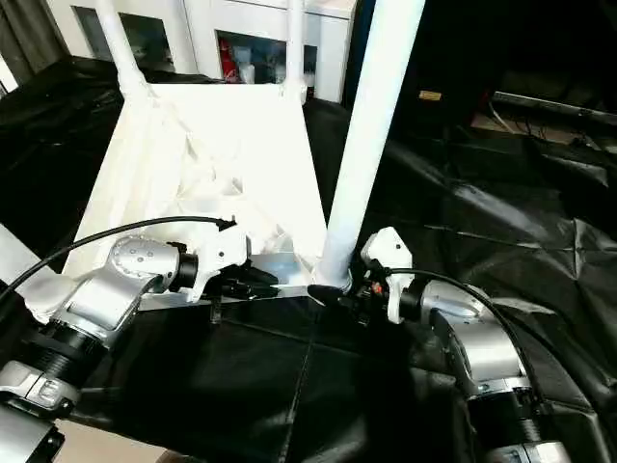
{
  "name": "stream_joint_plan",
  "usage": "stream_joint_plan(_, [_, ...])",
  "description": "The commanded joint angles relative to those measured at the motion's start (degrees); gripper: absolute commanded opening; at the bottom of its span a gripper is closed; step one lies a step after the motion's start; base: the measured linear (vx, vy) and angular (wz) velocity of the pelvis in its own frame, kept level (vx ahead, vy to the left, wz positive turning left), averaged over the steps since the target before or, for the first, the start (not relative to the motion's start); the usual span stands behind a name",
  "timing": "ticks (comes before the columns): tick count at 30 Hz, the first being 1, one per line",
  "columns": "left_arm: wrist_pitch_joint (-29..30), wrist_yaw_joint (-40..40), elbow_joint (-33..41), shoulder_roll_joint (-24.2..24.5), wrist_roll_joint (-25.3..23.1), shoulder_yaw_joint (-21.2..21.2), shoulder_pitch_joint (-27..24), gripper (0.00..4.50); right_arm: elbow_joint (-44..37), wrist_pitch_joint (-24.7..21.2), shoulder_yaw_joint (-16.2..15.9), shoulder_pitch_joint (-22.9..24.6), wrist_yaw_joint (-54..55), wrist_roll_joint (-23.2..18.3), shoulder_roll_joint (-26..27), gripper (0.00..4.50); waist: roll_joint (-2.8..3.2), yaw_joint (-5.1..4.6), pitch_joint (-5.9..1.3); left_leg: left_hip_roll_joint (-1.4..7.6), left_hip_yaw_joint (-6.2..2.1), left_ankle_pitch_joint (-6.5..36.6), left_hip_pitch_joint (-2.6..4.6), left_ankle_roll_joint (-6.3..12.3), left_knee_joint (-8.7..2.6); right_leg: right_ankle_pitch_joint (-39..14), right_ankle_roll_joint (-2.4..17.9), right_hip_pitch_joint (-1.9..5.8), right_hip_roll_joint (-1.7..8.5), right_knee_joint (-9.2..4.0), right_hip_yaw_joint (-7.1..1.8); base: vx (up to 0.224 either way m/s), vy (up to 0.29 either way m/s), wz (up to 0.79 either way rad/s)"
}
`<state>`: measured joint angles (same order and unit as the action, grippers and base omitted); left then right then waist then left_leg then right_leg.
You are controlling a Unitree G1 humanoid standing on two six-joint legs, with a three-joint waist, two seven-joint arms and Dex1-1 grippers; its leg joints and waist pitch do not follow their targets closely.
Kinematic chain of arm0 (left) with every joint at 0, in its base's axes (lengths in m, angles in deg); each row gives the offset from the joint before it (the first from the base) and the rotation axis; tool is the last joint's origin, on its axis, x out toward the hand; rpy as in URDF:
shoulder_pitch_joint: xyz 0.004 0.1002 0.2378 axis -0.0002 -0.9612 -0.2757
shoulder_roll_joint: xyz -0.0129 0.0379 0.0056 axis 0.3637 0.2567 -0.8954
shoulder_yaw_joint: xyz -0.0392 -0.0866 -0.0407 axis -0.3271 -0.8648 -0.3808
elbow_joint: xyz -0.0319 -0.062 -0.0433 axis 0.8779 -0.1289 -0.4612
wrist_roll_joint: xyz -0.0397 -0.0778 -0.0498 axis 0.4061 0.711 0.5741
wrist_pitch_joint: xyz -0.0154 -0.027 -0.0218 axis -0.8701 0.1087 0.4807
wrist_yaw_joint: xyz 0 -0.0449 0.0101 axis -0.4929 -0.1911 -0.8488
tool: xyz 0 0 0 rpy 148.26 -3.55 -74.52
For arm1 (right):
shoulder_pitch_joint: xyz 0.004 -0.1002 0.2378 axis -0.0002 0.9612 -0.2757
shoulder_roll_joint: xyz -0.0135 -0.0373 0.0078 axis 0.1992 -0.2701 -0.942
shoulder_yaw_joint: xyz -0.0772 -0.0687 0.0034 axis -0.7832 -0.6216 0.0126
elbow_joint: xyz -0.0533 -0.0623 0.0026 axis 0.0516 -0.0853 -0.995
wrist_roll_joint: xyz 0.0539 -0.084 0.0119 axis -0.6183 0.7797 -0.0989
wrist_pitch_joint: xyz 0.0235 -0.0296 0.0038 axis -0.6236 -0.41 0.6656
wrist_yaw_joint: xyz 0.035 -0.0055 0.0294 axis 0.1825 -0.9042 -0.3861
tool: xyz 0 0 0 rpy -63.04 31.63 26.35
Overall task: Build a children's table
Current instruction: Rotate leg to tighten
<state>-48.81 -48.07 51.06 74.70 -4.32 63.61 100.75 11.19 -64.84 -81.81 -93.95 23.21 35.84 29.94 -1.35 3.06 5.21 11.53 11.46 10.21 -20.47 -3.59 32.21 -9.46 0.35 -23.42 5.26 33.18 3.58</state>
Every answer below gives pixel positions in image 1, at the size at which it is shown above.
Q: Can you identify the black mat cloth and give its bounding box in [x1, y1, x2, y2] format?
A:
[0, 55, 617, 463]

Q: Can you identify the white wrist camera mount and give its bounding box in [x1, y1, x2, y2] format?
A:
[184, 223, 253, 304]
[359, 226, 415, 325]

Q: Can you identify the long black rod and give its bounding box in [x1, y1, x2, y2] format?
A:
[493, 89, 617, 121]

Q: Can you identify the white display cabinet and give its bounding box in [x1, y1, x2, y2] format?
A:
[47, 0, 359, 103]

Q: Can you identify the white plastic table leg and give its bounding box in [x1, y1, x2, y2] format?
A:
[282, 0, 310, 103]
[314, 0, 426, 291]
[94, 0, 156, 106]
[0, 223, 74, 325]

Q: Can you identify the white plastic table top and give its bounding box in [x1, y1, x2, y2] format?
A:
[21, 81, 354, 325]

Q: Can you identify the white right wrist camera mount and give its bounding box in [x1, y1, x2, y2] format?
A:
[359, 226, 415, 325]

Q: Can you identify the grey curtain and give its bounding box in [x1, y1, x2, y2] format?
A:
[0, 0, 69, 87]

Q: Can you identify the dark tall cabinet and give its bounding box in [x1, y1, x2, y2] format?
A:
[344, 0, 617, 126]

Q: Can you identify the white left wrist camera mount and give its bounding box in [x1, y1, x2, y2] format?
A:
[184, 223, 253, 304]

